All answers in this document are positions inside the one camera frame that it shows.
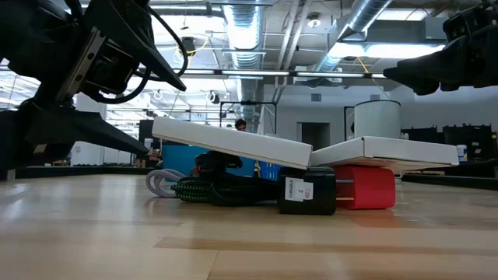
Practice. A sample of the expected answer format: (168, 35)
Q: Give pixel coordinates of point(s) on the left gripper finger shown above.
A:
(128, 31)
(58, 128)

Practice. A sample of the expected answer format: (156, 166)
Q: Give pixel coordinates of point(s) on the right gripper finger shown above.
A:
(428, 66)

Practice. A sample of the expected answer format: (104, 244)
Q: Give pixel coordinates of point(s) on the white cardboard box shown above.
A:
(233, 142)
(408, 149)

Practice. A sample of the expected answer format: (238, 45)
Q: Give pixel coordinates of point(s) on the red charger block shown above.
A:
(369, 188)

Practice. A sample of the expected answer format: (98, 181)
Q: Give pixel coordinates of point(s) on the black charger with white label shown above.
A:
(319, 194)

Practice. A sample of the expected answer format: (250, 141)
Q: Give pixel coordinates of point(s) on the teal plastic bin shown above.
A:
(179, 159)

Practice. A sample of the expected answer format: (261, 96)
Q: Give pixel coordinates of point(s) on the white square column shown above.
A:
(87, 153)

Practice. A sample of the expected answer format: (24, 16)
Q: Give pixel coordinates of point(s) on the small black equipment rack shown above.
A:
(420, 134)

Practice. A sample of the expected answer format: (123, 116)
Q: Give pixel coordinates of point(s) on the white cylinder on stand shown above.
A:
(377, 118)

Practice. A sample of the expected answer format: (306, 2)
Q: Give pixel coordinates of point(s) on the black screen panel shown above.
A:
(146, 130)

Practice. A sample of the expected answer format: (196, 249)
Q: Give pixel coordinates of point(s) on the large black equipment rack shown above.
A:
(478, 140)

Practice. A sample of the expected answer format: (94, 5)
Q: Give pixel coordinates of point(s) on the white wipes canister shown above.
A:
(148, 144)
(461, 152)

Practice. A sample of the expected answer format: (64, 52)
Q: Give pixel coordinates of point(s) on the long ceiling light bar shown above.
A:
(253, 72)

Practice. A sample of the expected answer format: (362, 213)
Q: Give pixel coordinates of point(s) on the person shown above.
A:
(240, 125)

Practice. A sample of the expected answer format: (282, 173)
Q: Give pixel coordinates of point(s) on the black ceiling-hung camera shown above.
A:
(188, 43)

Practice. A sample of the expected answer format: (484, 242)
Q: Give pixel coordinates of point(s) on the silver slanted ceiling duct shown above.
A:
(365, 15)

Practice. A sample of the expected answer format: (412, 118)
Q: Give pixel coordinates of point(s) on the silver spiral ceiling duct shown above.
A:
(244, 31)

